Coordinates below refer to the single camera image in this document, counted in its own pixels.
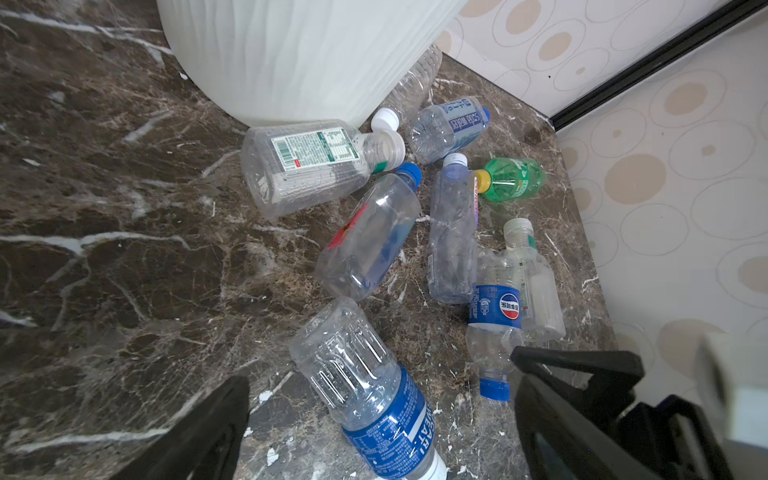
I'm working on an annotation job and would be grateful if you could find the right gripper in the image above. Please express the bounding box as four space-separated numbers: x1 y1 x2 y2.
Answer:
510 346 733 479

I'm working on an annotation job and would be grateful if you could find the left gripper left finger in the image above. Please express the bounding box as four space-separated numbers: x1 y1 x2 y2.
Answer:
113 376 249 479

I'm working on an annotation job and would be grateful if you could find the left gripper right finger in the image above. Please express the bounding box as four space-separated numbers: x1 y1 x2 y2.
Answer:
514 374 659 479

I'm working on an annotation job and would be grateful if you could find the clear bottle pale green cap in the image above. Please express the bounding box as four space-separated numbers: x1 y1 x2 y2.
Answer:
503 218 566 343

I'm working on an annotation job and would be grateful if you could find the Pepsi bottle blue cap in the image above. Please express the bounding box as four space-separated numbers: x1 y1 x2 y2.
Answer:
466 249 523 402

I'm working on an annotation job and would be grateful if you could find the Pocari bottle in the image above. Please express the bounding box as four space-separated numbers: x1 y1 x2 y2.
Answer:
289 297 447 479

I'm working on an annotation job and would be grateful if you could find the clear bottle purple label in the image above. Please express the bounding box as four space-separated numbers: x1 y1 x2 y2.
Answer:
427 153 478 305

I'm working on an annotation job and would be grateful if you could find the clear bottle blue cap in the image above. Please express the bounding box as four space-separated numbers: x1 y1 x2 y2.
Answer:
314 162 422 301

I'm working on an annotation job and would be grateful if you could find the clear bottle green ring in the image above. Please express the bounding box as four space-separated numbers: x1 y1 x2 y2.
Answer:
240 119 407 220

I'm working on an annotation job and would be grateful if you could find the white plastic waste bin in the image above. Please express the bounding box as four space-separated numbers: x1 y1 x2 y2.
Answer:
157 0 465 127

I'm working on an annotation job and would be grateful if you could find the green bottle yellow cap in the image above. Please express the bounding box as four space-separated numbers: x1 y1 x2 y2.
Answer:
474 158 547 203

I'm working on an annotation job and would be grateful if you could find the soda water bottle blue cap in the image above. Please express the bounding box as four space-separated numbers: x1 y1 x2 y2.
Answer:
405 96 491 165

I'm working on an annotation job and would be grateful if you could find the clear crushed bottle white cap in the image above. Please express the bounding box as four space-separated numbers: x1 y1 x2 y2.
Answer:
370 44 443 132

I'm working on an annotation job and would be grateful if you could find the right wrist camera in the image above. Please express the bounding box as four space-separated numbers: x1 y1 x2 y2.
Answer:
693 333 767 479

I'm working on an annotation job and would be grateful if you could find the black frame post right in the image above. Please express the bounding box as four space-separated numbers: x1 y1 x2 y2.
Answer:
549 0 767 131

